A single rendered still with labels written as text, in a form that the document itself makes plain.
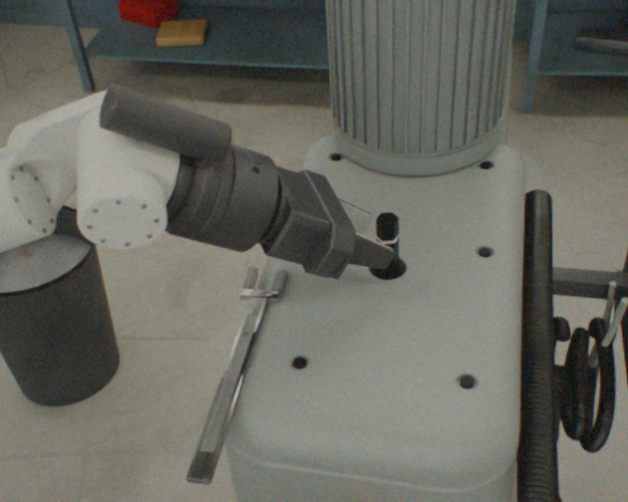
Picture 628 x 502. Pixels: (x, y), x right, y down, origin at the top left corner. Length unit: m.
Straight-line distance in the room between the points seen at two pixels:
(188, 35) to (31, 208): 4.37
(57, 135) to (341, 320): 0.30
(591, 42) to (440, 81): 3.91
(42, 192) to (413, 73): 0.39
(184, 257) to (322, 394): 3.14
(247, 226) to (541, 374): 0.34
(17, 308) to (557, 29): 3.28
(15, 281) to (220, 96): 2.21
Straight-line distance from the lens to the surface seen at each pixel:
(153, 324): 3.56
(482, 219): 0.90
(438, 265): 0.84
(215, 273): 3.72
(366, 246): 0.76
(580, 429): 1.30
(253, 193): 0.69
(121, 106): 0.64
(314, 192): 0.76
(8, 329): 3.08
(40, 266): 3.18
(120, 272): 3.84
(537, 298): 0.94
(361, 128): 0.94
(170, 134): 0.65
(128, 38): 5.25
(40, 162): 0.73
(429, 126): 0.92
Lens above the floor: 2.45
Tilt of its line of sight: 40 degrees down
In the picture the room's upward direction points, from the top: 5 degrees counter-clockwise
